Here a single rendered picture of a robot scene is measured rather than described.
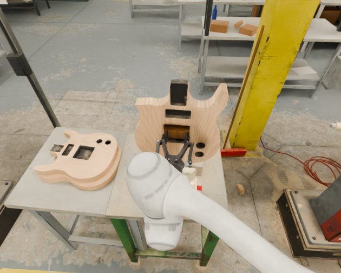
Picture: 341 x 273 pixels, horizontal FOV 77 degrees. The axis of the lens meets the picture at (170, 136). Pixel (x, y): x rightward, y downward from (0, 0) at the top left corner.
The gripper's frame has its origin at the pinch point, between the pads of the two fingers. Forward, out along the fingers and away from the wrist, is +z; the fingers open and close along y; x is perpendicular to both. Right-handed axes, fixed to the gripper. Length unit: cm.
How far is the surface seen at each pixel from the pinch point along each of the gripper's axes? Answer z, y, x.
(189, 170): 6.4, 6.9, -31.5
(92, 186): -2, -45, -42
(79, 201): -10, -50, -47
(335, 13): 519, 312, -91
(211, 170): 16, 20, -43
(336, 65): 38, 68, 13
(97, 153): 16, -48, -37
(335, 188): 34, 112, -75
